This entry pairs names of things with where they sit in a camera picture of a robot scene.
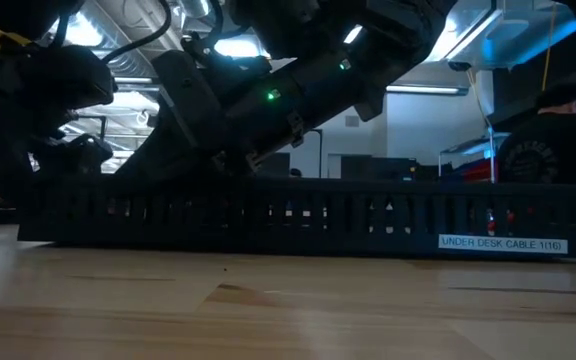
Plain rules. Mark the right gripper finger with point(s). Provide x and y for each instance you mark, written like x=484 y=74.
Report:
x=168 y=155

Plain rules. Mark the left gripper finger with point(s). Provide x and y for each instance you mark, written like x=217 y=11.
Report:
x=78 y=155

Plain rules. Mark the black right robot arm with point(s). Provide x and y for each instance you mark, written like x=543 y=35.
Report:
x=343 y=50

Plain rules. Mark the black cabinet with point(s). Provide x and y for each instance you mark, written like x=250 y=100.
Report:
x=383 y=167

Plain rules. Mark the person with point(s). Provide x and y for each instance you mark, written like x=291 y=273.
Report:
x=558 y=150

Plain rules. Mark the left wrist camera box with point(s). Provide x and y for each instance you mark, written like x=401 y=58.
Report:
x=73 y=75

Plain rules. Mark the silver ventilation duct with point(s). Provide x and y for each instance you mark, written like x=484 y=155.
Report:
x=128 y=65

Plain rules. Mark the black gantry frame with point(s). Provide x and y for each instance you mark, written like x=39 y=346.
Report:
x=320 y=150

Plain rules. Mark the black ceiling camera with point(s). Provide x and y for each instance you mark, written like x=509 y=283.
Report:
x=459 y=66

